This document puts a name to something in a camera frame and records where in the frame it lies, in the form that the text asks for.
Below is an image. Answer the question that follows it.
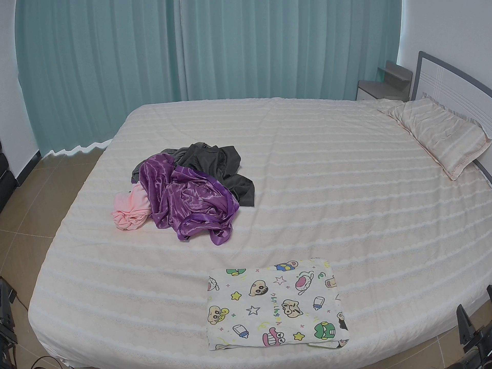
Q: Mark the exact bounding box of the pink garment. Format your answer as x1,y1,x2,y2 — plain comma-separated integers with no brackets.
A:
112,183,151,231

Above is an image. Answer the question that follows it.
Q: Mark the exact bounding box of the black chest of drawers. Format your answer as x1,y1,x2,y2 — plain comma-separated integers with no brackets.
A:
0,139,18,212

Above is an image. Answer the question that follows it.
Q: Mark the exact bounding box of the cream striped pillow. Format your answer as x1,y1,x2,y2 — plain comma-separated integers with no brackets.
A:
377,95,492,181

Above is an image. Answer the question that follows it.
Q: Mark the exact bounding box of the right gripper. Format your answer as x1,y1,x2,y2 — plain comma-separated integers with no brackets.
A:
456,284,492,369

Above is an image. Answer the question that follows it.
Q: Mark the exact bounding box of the dark grey garment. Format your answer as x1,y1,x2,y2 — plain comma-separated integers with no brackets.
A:
131,142,256,208

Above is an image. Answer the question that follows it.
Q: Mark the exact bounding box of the purple garment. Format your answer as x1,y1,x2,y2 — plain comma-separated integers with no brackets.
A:
139,153,240,247

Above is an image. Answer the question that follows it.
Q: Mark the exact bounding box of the bed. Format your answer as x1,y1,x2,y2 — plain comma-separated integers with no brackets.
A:
28,50,492,365

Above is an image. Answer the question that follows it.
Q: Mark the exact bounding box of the black cable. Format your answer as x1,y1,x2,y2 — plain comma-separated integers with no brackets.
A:
32,355,59,369

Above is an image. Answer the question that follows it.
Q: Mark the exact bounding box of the grey bedside table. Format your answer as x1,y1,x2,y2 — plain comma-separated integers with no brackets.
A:
357,61,413,102

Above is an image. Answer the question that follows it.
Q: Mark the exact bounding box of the white printed pyjama top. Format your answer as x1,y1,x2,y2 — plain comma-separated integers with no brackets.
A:
207,258,350,351

